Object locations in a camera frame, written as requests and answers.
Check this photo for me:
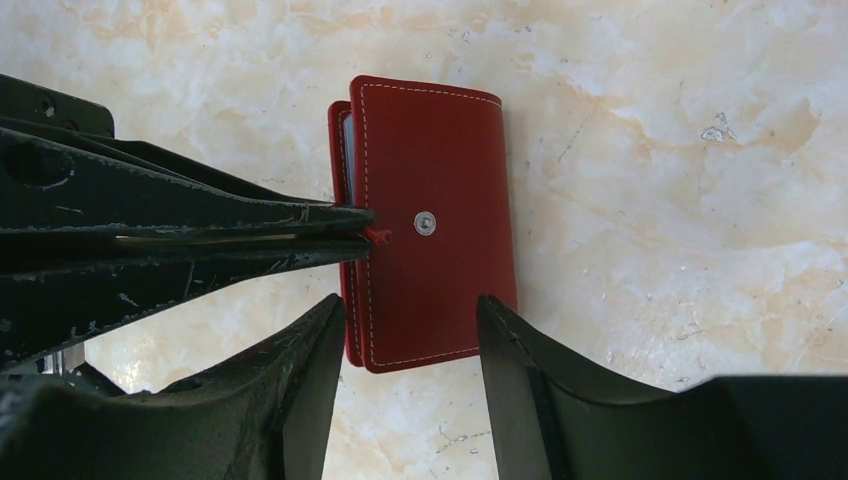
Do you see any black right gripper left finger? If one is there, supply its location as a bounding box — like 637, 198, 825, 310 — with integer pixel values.
1, 294, 345, 479

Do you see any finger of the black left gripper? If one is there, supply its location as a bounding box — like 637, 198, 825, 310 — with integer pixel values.
1, 237, 371, 371
1, 76, 374, 234

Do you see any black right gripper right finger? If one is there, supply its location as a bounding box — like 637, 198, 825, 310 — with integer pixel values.
477, 295, 847, 479

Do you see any red leather card holder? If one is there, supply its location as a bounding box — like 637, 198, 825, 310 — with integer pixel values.
328, 75, 517, 373

